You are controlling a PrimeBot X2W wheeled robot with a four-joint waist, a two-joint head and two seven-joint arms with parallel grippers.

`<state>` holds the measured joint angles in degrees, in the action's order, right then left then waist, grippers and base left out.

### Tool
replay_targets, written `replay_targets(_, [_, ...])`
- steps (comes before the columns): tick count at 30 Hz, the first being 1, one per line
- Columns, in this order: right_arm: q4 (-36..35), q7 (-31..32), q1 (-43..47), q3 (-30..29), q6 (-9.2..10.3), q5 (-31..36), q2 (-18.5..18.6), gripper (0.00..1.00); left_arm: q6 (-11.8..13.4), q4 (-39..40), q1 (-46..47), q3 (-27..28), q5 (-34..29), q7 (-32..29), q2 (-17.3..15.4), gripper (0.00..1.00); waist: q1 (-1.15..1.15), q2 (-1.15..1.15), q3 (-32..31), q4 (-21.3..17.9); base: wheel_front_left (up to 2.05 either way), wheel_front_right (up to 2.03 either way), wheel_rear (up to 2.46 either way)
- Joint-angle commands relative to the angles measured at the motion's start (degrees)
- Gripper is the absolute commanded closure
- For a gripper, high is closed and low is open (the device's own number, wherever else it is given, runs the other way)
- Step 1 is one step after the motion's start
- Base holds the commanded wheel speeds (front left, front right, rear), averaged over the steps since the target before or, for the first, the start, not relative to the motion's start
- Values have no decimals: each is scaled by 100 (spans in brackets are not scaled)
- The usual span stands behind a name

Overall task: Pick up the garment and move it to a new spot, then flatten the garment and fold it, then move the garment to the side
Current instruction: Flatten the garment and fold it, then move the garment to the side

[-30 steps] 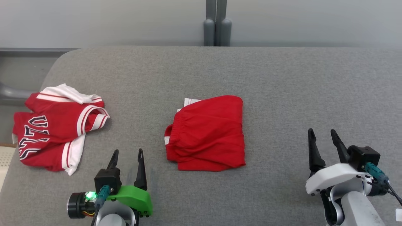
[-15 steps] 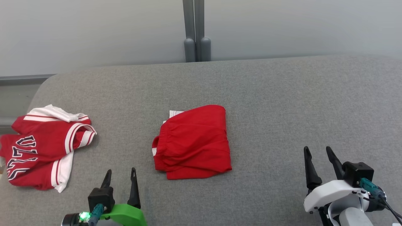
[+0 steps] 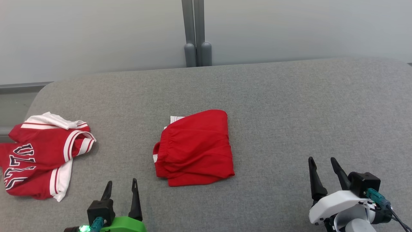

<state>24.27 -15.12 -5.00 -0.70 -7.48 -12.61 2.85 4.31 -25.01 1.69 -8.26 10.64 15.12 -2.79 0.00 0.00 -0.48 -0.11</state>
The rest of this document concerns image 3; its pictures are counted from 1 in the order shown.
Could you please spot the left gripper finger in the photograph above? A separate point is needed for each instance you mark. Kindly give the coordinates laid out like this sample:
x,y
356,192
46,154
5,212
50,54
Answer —
x,y
135,206
107,193

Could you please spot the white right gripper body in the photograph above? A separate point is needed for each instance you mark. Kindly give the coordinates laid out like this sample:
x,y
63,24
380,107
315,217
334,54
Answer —
x,y
334,203

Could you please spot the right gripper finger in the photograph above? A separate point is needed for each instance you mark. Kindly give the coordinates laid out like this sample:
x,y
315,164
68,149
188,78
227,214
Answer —
x,y
341,177
317,187

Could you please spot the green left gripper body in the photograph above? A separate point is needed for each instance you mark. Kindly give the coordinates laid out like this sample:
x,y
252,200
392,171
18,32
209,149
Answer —
x,y
125,225

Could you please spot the red Bulls basketball jersey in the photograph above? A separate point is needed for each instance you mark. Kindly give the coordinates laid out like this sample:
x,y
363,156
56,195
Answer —
x,y
38,151

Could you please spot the red shorts with white stripe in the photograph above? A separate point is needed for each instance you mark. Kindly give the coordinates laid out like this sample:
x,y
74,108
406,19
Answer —
x,y
196,148

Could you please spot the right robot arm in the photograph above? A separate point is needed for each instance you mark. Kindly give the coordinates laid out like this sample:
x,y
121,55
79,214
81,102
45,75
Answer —
x,y
357,225

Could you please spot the grey fabric sofa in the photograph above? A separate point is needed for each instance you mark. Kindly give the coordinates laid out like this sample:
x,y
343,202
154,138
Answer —
x,y
289,112

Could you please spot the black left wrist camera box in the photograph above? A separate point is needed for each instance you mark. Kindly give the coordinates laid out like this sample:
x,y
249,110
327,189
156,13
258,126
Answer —
x,y
100,211

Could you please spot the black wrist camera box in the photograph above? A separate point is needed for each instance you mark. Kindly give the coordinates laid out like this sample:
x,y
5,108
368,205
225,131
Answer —
x,y
363,182
100,211

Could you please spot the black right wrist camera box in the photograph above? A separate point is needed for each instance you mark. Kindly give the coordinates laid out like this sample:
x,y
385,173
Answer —
x,y
363,182

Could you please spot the grey wall rail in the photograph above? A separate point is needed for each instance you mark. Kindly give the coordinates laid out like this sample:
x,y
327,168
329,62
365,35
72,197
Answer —
x,y
22,86

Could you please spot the grey partition post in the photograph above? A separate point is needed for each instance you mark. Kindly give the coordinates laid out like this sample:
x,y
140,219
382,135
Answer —
x,y
190,54
206,54

